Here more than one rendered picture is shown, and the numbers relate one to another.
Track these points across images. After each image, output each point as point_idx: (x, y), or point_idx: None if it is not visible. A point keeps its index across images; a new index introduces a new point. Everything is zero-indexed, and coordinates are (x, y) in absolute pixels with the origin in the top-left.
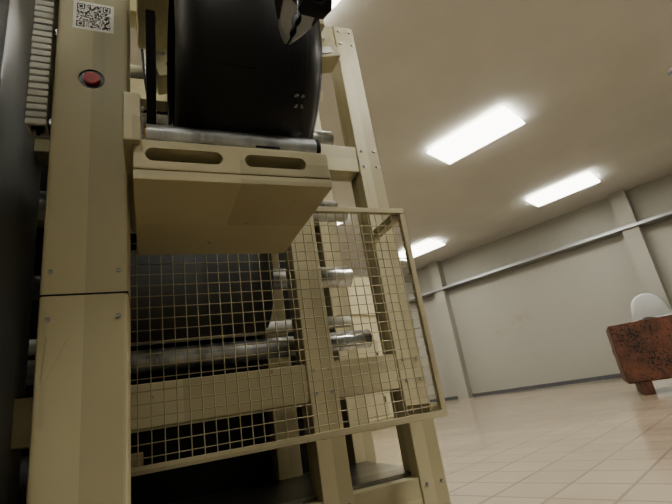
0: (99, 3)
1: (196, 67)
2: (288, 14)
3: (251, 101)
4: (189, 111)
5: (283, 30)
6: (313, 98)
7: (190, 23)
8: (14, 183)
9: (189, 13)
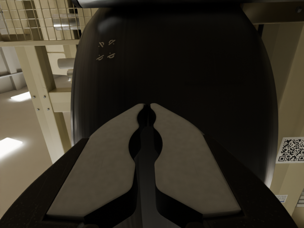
0: (285, 163)
1: (266, 77)
2: (181, 152)
3: (184, 39)
4: (256, 32)
5: (175, 114)
6: (82, 64)
7: (273, 139)
8: None
9: (273, 154)
